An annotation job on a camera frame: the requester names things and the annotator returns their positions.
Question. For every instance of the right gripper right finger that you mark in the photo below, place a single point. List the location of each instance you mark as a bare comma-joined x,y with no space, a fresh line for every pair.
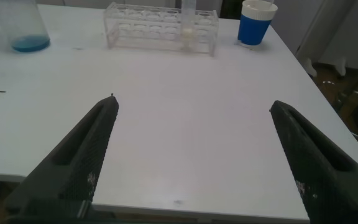
322,177

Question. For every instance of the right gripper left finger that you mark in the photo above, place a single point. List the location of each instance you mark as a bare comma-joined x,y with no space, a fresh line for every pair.
73,161

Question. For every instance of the clear glass beaker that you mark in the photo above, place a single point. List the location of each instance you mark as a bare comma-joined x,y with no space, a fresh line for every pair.
26,34

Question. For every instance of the clear acrylic test tube rack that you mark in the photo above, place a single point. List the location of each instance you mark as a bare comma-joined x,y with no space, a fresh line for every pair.
154,34

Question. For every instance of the test tube with white pigment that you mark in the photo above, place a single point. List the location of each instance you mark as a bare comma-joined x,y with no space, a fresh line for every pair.
187,34

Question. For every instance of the white partition foot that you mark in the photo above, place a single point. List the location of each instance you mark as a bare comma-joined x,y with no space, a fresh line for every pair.
339,67
309,68

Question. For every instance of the white partition panel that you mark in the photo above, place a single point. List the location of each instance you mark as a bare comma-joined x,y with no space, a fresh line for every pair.
306,25
353,37
210,4

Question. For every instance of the blue white paper cup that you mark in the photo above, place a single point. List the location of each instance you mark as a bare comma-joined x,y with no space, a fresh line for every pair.
253,28

